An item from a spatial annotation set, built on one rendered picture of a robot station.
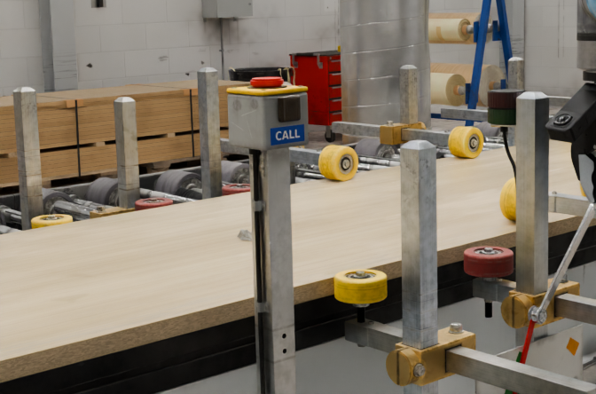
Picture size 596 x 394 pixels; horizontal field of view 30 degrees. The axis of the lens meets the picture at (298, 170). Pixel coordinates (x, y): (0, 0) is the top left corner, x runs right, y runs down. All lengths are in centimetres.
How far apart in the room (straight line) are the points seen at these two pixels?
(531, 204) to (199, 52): 843
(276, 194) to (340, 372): 51
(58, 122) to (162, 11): 231
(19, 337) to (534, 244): 76
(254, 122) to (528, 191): 55
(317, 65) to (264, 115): 875
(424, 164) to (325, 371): 41
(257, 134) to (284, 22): 935
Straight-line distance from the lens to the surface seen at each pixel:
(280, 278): 135
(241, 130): 131
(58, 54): 905
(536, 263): 172
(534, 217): 170
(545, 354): 177
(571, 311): 175
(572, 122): 163
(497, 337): 204
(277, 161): 132
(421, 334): 155
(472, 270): 182
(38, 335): 150
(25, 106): 236
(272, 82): 131
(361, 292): 166
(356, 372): 179
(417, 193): 150
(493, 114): 171
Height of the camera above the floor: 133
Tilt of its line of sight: 9 degrees down
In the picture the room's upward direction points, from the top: 2 degrees counter-clockwise
